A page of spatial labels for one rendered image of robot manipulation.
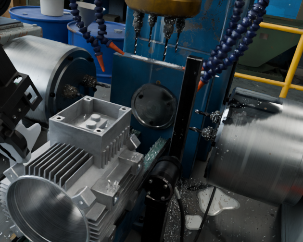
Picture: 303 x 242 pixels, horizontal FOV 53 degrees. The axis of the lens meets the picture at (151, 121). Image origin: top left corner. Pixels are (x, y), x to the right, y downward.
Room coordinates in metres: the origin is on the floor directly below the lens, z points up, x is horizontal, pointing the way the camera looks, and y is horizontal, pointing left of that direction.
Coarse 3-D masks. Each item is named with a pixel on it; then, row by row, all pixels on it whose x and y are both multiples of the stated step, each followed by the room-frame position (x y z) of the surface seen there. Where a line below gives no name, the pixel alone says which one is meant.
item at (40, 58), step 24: (24, 48) 0.77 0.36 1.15; (48, 48) 0.77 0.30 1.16; (72, 48) 0.79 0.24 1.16; (24, 72) 0.71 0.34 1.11; (48, 72) 0.70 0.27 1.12; (72, 72) 0.77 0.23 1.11; (48, 96) 0.68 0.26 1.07; (72, 96) 0.72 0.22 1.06; (24, 120) 0.73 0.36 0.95; (48, 120) 0.68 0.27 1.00
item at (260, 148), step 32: (256, 96) 0.64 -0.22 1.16; (192, 128) 0.64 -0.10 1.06; (224, 128) 0.57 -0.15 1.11; (256, 128) 0.56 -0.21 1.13; (288, 128) 0.55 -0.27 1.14; (224, 160) 0.54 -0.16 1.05; (256, 160) 0.52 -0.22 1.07; (288, 160) 0.51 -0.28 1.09; (256, 192) 0.52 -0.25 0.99; (288, 192) 0.50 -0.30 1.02
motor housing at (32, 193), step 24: (48, 144) 0.48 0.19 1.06; (24, 168) 0.36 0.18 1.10; (48, 168) 0.35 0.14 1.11; (72, 168) 0.37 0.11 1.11; (96, 168) 0.41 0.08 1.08; (120, 168) 0.44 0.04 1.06; (144, 168) 0.50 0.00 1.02; (0, 192) 0.38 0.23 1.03; (24, 192) 0.40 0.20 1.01; (48, 192) 0.45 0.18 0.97; (72, 192) 0.34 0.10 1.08; (120, 192) 0.40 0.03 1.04; (24, 216) 0.38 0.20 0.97; (48, 216) 0.41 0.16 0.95; (72, 216) 0.43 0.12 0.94; (96, 216) 0.33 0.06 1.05; (48, 240) 0.36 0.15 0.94; (72, 240) 0.37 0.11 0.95; (96, 240) 0.33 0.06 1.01
